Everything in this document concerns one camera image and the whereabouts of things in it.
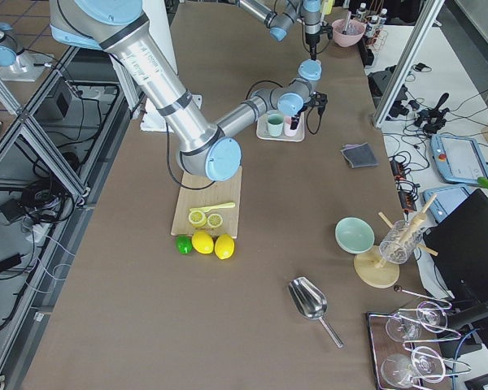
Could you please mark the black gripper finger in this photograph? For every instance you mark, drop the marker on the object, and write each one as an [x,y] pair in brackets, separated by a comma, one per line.
[312,51]
[295,122]

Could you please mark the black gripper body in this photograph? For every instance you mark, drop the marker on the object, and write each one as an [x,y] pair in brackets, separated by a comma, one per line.
[296,120]
[311,39]

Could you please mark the pink cup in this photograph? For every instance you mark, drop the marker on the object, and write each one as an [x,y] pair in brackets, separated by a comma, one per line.
[286,128]

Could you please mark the green cup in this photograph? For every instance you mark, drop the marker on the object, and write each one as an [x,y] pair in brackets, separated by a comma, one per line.
[275,122]

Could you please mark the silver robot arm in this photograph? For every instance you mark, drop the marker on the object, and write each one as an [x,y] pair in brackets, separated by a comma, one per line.
[308,11]
[122,29]

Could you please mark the cream rabbit tray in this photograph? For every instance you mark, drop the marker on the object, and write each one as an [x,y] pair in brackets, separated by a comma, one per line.
[262,133]

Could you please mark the black glass rack tray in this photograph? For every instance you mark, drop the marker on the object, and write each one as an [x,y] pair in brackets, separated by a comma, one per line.
[445,360]

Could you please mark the pink bowl with ice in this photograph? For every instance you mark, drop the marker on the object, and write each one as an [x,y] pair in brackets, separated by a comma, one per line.
[349,36]

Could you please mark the yellow cup on rack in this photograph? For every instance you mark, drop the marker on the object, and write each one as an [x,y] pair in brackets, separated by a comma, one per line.
[326,7]

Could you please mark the grey folded cloth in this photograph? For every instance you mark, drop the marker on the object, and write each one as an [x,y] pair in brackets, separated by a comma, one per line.
[359,155]

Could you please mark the yellow plastic knife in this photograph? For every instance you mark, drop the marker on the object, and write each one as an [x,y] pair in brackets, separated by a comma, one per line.
[221,206]

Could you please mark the lemon slice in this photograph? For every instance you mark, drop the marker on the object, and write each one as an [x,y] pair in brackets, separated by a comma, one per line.
[214,220]
[197,218]

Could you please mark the green bowl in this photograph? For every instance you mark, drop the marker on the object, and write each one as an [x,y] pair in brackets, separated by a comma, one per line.
[354,235]

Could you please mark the whole yellow lemon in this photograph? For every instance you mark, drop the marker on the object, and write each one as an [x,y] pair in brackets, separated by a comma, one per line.
[224,247]

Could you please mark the clear glass on stand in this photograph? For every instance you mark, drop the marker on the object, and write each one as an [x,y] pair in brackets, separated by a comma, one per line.
[396,250]

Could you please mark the blue teach pendant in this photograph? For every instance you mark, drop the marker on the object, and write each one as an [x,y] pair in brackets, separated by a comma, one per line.
[458,159]
[447,199]

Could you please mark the green lime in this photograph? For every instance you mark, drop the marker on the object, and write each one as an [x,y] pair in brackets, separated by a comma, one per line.
[183,244]

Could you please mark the wooden stand with base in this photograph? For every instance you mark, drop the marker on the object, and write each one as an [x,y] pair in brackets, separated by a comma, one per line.
[373,269]

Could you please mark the metal scoop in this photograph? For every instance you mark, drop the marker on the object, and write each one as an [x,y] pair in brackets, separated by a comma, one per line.
[311,303]

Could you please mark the black monitor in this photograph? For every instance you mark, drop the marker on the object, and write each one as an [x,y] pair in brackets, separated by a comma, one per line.
[461,240]

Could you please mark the wine glass on rack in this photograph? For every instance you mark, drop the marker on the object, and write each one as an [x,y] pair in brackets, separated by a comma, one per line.
[407,324]

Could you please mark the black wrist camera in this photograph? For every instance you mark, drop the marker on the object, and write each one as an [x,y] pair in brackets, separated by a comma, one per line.
[319,101]

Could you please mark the metal scoop handle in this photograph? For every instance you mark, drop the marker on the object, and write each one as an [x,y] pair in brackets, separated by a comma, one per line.
[346,23]

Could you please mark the aluminium frame post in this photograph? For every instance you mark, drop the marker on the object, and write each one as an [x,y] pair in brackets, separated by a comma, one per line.
[417,37]

